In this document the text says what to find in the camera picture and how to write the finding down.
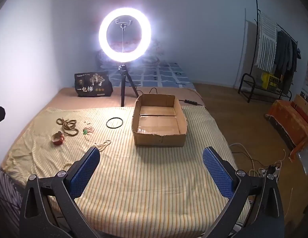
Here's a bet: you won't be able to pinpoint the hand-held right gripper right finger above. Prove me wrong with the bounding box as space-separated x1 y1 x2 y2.
202 146 286 238

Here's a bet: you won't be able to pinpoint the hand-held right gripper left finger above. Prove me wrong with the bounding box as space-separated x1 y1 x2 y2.
19 146 101 238

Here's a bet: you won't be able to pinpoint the white pearl necklace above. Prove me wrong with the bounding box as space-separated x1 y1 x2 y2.
93 139 112 152

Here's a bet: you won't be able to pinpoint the green and red charm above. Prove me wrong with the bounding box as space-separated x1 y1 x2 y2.
82 127 95 140

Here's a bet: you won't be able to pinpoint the red bracelet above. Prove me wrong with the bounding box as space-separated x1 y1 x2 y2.
52 131 65 146

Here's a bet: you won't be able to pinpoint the black bangle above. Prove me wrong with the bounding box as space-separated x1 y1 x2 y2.
106 117 124 130

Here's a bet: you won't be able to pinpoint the white power strip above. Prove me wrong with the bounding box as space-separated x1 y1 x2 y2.
258 165 281 178

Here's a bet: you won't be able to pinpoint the yellow striped blanket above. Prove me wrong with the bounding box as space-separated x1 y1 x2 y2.
0 107 251 231

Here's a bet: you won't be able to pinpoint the grey striped cloth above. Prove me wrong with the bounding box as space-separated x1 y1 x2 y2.
0 170 25 231

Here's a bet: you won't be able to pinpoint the orange cardboard boxes on floor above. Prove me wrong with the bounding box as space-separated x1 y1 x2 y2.
265 100 308 163

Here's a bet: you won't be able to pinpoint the black printed product box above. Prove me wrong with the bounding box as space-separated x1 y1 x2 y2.
74 71 113 98

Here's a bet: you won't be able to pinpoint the grey board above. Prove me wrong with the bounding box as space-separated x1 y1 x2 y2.
296 149 308 176

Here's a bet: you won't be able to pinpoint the black tripod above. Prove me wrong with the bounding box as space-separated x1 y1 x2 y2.
108 64 140 107

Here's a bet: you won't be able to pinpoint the yellow box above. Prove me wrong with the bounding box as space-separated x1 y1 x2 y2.
261 72 280 91

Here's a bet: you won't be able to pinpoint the small cardboard box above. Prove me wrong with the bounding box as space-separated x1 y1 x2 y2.
290 94 308 124

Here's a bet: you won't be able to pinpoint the blue patterned blanket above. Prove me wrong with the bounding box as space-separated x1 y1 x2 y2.
109 62 195 90

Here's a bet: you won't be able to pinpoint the black clothes rack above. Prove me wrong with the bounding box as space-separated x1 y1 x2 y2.
238 0 299 104

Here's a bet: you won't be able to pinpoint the dark hanging clothes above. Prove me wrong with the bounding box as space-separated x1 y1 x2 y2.
273 30 299 87

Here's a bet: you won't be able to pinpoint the white striped towel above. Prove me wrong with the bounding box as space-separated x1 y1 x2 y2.
254 11 278 72

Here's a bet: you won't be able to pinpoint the phone holder clamp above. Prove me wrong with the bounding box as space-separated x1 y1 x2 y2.
116 18 132 29

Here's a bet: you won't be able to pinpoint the white cables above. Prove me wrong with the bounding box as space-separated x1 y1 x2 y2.
230 142 293 219

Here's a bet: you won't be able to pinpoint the black power cable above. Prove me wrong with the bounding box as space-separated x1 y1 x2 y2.
134 87 209 109

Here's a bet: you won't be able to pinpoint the white ring light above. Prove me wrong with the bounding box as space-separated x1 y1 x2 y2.
99 7 152 61

